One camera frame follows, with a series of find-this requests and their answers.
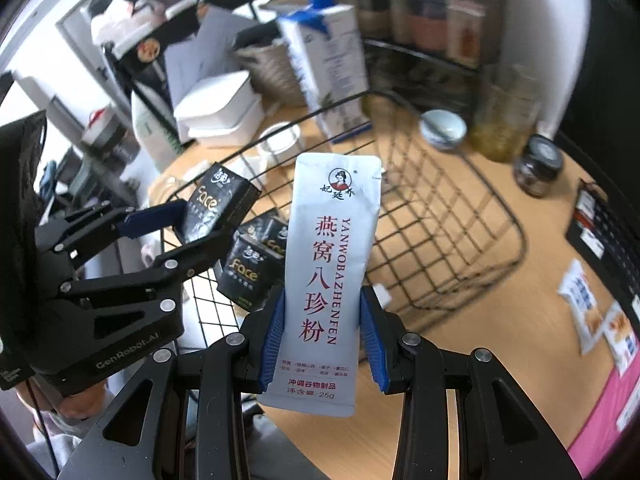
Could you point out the woven basket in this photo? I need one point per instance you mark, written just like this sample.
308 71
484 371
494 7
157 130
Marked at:
270 70

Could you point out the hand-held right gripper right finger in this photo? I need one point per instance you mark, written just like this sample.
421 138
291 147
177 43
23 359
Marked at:
374 340

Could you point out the black tissue pack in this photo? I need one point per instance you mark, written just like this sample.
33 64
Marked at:
220 195
250 272
270 232

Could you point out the dark lidded jar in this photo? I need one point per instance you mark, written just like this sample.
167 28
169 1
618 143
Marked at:
540 165

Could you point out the white cracker packet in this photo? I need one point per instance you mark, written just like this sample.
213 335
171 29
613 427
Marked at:
622 335
580 305

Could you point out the white green carton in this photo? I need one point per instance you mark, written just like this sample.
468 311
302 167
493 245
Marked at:
157 130

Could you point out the white blue milk carton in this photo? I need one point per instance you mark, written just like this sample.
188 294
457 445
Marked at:
330 65

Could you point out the glass jar yellow contents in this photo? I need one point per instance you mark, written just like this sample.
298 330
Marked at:
505 120

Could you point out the small ceramic cup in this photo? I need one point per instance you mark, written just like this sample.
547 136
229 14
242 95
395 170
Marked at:
442 127

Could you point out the wooden desktop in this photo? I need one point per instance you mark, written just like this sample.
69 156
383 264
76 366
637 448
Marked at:
475 360

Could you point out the long white sachet red print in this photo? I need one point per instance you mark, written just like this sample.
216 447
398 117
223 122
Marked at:
325 260

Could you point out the pink desk mat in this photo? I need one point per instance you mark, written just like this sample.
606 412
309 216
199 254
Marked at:
610 405

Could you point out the small white cup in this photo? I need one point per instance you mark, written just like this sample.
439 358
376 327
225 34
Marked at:
280 142

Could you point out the black white keyboard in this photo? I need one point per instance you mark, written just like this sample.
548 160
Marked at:
605 225

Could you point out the white plastic bag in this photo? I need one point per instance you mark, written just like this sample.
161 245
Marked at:
125 17

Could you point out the black computer monitor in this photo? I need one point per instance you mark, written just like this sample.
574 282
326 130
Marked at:
600 85

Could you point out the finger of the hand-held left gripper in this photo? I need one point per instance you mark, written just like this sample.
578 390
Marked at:
150 220
200 255

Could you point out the white lidded container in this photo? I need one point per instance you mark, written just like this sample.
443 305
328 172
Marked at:
215 97
225 130

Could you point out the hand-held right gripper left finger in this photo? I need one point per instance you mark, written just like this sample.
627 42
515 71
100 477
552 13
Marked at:
274 335

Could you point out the person's left hand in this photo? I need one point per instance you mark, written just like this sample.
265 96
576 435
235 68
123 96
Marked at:
82 405

